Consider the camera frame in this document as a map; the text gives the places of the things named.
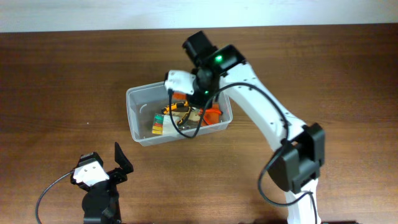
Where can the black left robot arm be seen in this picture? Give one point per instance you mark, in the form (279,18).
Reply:
(101,201)

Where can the clear plastic storage container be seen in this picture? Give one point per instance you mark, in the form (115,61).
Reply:
(144,102)

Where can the orange black needle nose pliers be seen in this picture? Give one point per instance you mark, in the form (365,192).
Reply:
(180,109)

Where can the orange perforated plastic strip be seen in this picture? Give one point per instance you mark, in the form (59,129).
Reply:
(179,96)

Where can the red handled cutting pliers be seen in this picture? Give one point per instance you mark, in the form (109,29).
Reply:
(212,116)

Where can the orange scraper with wooden handle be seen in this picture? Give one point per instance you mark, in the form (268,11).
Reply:
(195,115)

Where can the clear pack of coloured clips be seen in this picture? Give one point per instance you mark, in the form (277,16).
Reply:
(162,124)

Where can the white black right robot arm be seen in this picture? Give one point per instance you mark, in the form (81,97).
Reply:
(290,177)

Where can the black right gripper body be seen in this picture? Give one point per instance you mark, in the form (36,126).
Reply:
(203,93)

